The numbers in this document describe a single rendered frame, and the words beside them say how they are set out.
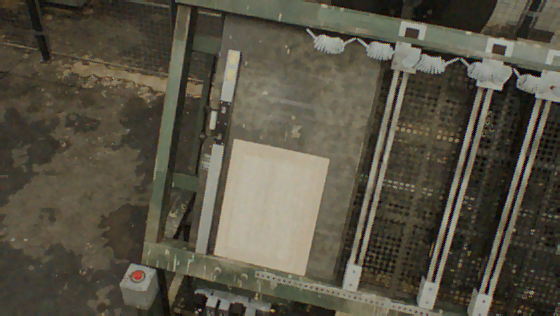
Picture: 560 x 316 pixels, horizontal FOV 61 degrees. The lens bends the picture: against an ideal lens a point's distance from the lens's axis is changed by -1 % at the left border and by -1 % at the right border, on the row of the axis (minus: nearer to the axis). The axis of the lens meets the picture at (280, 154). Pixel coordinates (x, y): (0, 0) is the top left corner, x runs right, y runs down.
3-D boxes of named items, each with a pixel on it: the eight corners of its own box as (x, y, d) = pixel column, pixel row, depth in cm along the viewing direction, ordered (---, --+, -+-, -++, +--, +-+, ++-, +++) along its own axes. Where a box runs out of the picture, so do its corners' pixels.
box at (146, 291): (124, 305, 218) (119, 285, 206) (135, 283, 227) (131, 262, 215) (149, 312, 217) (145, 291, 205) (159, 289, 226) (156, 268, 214)
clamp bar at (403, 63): (338, 281, 223) (338, 306, 199) (398, 23, 200) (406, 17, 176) (359, 286, 222) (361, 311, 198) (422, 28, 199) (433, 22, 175)
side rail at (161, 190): (152, 233, 237) (144, 241, 226) (186, 6, 216) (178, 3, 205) (164, 236, 236) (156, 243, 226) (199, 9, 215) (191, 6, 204)
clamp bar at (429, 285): (411, 298, 220) (420, 325, 196) (481, 39, 197) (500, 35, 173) (433, 303, 219) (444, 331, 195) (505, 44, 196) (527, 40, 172)
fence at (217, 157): (197, 249, 229) (195, 252, 225) (231, 50, 210) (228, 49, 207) (207, 251, 228) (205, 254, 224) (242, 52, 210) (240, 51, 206)
